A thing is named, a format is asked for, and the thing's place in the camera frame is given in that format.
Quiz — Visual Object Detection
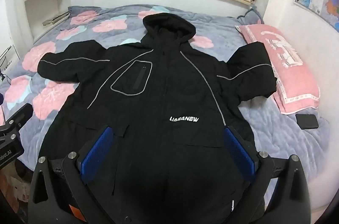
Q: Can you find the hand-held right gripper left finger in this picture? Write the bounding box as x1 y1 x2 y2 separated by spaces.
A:
28 126 115 224

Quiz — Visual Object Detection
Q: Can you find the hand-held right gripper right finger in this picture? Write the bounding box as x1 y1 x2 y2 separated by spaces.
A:
223 126 312 224

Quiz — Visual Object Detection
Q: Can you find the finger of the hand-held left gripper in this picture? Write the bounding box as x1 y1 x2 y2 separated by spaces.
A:
0 103 34 146

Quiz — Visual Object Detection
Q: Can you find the black hooded jacket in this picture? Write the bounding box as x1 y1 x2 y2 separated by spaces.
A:
37 13 278 224

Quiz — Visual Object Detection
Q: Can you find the cardboard box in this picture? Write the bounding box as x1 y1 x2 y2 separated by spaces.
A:
0 168 33 224

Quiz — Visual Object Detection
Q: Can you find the white plastic bag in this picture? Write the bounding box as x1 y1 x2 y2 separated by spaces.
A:
0 46 19 81

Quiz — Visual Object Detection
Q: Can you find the black phone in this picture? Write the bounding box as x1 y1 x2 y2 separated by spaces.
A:
296 114 319 130

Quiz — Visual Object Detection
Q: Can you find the pink pillow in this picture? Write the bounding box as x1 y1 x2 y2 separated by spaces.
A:
235 24 321 115

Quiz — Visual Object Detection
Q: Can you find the grey pillow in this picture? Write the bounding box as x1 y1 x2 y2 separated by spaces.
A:
236 5 264 25

